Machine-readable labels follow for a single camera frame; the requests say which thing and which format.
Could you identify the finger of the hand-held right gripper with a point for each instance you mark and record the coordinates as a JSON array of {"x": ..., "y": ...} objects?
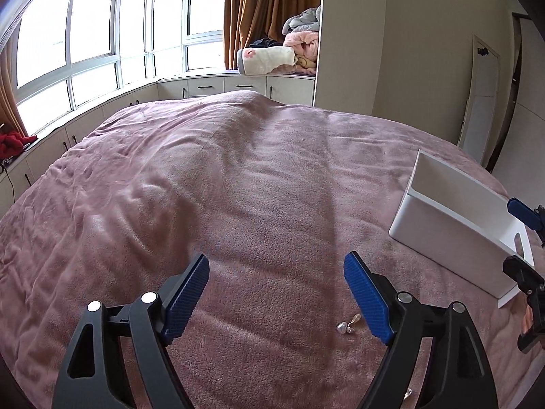
[
  {"x": 530, "y": 283},
  {"x": 523, "y": 213}
]

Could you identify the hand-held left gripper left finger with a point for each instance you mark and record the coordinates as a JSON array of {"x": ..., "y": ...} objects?
[{"x": 187, "y": 296}]

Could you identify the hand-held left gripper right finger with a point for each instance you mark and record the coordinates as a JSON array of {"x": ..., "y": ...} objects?
[{"x": 366, "y": 298}]

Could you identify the pearl earring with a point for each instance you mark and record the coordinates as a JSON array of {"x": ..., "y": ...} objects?
[{"x": 344, "y": 328}]

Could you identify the white rectangular box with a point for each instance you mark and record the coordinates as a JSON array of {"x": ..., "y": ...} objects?
[{"x": 443, "y": 226}]

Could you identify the pink fleece blanket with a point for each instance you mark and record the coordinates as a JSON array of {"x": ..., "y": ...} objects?
[{"x": 213, "y": 179}]

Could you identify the white leaning board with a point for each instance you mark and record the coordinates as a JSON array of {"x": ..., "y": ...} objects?
[{"x": 483, "y": 93}]

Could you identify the white window seat cabinets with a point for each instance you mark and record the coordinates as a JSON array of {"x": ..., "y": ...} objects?
[{"x": 204, "y": 87}]

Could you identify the red cloth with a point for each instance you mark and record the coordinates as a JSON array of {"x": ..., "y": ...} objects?
[{"x": 12, "y": 142}]

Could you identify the yellow cloth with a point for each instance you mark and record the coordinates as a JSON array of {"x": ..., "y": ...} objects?
[{"x": 305, "y": 66}]

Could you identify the white tall wardrobe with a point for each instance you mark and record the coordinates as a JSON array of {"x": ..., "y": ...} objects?
[{"x": 349, "y": 38}]

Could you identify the pink folded quilt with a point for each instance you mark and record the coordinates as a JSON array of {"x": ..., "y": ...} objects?
[{"x": 304, "y": 44}]

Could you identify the black cloth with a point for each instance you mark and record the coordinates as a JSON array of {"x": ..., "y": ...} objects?
[{"x": 264, "y": 43}]

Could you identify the brown curtain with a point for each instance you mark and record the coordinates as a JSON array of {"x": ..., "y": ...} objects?
[
  {"x": 268, "y": 4},
  {"x": 10, "y": 93}
]

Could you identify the large bay window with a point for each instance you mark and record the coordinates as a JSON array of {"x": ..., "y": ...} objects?
[{"x": 93, "y": 30}]

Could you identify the grey bundled cloth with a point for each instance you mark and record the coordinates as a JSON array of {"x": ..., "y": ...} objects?
[{"x": 302, "y": 21}]

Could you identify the dark door frame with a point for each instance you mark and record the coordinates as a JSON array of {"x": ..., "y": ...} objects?
[{"x": 517, "y": 93}]

